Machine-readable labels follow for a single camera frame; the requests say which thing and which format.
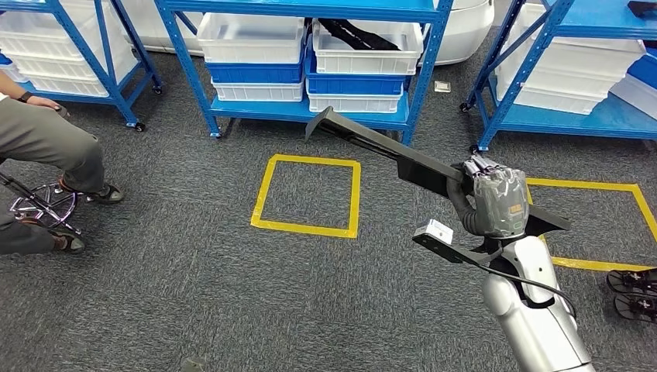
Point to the chrome base stool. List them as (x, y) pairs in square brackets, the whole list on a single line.
[(46, 208)]

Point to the black plastic panel part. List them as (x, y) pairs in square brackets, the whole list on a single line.
[(380, 143)]

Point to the person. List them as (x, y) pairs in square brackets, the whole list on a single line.
[(51, 143)]

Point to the black wristwatch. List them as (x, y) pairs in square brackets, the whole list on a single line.
[(24, 96)]

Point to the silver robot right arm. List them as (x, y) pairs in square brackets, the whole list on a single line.
[(534, 323)]

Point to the person's hand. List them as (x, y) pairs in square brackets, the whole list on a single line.
[(43, 102)]

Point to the yellow floor tape square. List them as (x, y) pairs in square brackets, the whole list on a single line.
[(590, 185), (354, 200)]

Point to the large white plastic crate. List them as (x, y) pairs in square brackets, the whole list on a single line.
[(67, 86), (580, 51), (554, 102), (41, 36), (51, 67), (554, 82)]

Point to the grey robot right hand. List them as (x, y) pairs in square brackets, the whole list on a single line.
[(500, 205)]

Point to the black curved trim part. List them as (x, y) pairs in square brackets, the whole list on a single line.
[(359, 36)]

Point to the blue metal shelf rack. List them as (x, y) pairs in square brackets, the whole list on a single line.
[(115, 87), (256, 110), (590, 120)]

